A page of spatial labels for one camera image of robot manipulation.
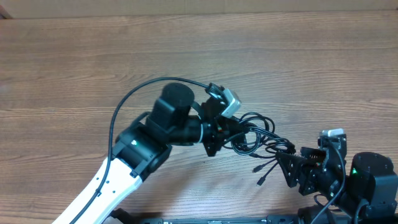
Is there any right camera cable black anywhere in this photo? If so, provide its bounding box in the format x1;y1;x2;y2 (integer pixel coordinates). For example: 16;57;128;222
310;138;346;224

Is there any left camera cable black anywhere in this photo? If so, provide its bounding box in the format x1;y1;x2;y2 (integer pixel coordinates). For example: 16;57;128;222
68;77;224;224

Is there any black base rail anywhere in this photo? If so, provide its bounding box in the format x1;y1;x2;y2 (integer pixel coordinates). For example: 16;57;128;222
111;208;354;224

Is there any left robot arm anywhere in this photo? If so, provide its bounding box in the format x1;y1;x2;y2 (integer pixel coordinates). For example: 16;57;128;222
55;79;248;223

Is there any camera cable black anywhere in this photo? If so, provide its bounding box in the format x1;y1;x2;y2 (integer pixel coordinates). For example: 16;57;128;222
310;138;346;224
68;77;224;224

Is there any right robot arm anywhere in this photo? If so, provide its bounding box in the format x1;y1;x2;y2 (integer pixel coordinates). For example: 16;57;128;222
275;129;397;223

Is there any black usb cable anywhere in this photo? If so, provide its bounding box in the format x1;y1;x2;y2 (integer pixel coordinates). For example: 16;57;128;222
229;111;297;187

